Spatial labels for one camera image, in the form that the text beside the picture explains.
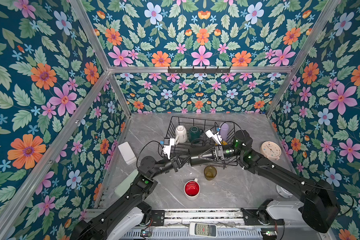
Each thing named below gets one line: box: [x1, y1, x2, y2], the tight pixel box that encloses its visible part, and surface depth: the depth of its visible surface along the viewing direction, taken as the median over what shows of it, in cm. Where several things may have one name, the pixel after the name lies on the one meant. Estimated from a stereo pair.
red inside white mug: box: [183, 178, 201, 201], surface depth 80 cm
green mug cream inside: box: [189, 126, 204, 144], surface depth 95 cm
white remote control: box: [189, 222, 218, 238], surface depth 71 cm
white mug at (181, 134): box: [175, 125, 188, 145], surface depth 96 cm
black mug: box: [189, 145, 214, 167], surface depth 60 cm
